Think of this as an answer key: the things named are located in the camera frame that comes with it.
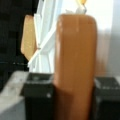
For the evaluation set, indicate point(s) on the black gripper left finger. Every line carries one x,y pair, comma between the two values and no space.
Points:
38,93

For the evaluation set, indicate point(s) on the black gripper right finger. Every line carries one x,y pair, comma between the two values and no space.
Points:
107,98

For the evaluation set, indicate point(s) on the toasted bread slice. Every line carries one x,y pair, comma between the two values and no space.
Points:
75,53
28,37

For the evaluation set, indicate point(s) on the white divided serving tray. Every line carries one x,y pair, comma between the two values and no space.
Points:
45,20

